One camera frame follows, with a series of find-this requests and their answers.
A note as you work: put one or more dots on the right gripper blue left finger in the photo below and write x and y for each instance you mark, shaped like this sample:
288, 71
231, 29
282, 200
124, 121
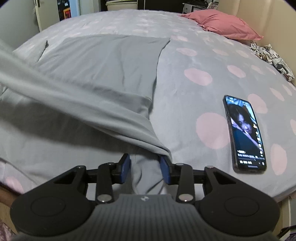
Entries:
109, 174

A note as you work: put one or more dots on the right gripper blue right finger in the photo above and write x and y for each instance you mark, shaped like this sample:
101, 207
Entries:
181, 175

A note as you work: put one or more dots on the grey long-sleeve garment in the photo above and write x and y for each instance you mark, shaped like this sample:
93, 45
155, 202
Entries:
85, 102

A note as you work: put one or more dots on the black smartphone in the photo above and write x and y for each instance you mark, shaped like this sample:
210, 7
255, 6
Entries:
247, 150

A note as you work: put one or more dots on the grey pink-dotted bed sheet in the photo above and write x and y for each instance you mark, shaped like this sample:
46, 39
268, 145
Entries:
196, 70

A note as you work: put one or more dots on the patterned black-white cloth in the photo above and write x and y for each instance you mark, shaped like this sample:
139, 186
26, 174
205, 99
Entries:
267, 54

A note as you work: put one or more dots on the pink pillow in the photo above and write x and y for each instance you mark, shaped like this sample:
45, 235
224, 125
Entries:
229, 26

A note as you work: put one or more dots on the white nightstand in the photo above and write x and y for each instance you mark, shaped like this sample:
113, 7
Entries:
188, 8

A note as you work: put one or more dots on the cream storage box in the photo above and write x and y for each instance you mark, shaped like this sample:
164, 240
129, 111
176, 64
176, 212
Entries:
121, 4

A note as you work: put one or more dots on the white door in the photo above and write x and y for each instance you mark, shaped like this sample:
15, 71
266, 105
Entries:
47, 13

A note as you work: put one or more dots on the beige padded headboard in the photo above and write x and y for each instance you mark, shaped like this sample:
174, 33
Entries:
274, 20

